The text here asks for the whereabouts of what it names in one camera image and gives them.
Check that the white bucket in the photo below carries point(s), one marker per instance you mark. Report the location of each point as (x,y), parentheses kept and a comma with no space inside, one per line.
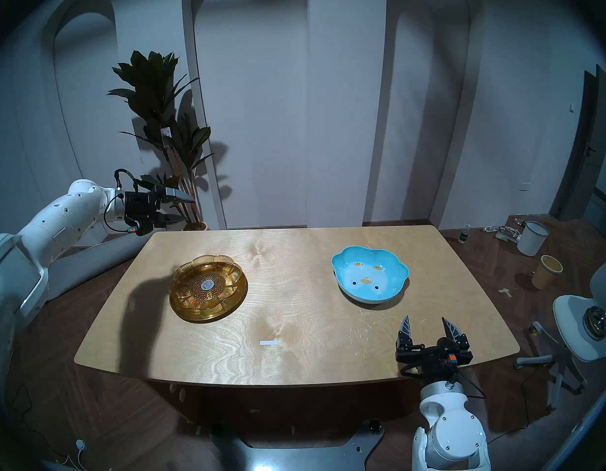
(531,239)

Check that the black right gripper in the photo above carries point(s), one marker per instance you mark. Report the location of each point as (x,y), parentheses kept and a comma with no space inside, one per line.
(428,364)

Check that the dark grey door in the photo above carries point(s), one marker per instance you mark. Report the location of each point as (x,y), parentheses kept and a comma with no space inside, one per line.
(582,170)

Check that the brown plant pot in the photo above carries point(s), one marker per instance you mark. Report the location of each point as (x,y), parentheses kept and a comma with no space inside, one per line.
(195,226)

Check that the white office chair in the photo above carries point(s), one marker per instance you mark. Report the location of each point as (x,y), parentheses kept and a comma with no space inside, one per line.
(572,318)

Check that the amber glass flower plate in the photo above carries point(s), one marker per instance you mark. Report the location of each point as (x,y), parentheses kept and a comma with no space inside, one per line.
(205,271)

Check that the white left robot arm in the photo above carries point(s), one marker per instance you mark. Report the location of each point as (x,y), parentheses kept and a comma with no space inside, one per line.
(53,220)

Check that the tall green leafy plant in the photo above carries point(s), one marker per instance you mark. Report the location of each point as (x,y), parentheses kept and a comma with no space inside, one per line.
(153,82)

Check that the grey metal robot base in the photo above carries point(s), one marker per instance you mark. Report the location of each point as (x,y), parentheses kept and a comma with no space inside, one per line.
(293,457)

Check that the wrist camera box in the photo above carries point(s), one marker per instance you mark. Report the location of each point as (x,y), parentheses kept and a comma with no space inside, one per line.
(138,228)
(455,362)

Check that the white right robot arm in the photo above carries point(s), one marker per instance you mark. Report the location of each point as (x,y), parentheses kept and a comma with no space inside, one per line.
(450,431)

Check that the tan paper cup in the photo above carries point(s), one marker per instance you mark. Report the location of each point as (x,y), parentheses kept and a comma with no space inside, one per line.
(543,276)

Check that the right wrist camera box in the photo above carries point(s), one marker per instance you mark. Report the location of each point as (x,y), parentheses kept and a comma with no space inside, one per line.
(455,362)

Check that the blue chick face plate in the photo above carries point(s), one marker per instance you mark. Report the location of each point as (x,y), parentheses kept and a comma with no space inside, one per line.
(366,264)

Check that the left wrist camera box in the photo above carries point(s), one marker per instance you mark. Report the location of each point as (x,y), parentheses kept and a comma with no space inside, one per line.
(138,228)

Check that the clear plastic bottle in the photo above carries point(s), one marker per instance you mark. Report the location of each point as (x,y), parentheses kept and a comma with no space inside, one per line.
(464,235)

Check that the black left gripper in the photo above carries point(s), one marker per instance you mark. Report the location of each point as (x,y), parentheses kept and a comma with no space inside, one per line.
(141,205)

